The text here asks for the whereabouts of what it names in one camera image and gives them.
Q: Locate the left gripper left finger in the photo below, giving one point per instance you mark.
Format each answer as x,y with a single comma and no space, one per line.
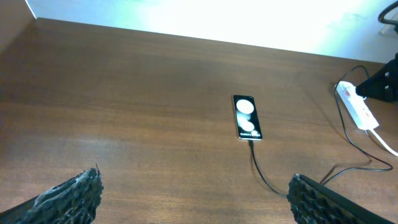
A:
73,201

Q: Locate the black Galaxy flip smartphone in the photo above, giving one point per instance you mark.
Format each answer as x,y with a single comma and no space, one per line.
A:
247,120

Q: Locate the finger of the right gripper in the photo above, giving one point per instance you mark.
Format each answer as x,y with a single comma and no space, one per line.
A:
382,85

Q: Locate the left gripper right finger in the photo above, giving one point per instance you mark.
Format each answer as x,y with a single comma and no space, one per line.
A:
312,202

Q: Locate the white power strip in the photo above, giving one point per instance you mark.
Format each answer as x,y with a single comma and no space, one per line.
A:
360,113

